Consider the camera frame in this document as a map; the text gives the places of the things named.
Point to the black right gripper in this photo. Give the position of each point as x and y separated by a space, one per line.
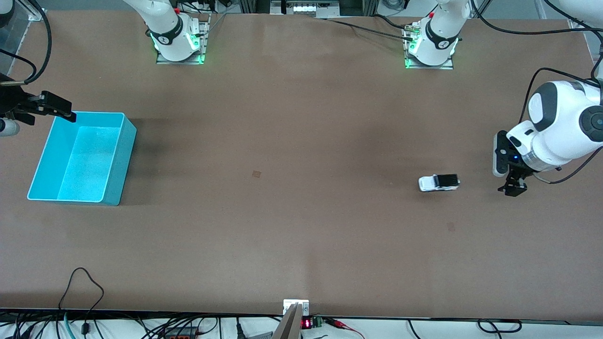
13 102

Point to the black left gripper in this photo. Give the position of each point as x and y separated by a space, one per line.
516 177

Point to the white and black toy car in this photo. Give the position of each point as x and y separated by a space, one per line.
429 183

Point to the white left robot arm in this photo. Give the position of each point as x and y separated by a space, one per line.
560 117

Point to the turquoise plastic bin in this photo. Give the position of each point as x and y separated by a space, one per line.
80 160

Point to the red clip leads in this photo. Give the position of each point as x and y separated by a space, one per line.
341 325

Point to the green terminal block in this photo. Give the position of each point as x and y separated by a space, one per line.
316 322

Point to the orange power strip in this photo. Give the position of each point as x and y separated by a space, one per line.
181 335

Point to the grey metal beam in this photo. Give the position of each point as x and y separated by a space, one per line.
288 327

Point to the black plug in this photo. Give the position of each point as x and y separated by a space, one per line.
239 329

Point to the silver corner bracket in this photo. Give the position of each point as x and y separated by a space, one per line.
572 24
37 15

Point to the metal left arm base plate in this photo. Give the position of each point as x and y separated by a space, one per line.
445 67

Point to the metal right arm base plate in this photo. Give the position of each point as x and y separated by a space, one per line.
205 37

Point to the silver camera mount bracket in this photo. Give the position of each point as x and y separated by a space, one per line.
288 305

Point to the metal frame with lights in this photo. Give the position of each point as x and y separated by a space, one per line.
306 8

